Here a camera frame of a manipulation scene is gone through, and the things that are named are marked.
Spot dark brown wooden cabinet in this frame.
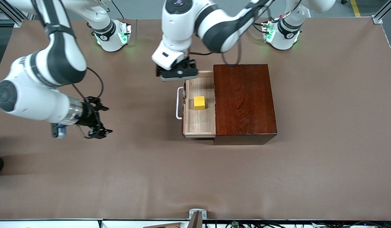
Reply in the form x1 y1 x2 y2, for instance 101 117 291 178
213 64 278 146

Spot brown cardboard piece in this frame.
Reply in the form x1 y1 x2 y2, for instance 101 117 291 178
143 222 183 228

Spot wooden drawer with white handle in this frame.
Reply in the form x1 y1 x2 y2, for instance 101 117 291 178
176 70 217 138

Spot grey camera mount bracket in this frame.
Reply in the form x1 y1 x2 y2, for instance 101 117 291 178
189 208 207 228

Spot aluminium frame profile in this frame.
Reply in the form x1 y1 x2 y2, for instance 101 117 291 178
372 0 391 24
0 0 22 28

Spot brown table cloth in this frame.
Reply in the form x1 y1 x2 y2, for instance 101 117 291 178
0 16 391 221

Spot black right base cable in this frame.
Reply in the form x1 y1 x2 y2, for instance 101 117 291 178
112 0 125 19

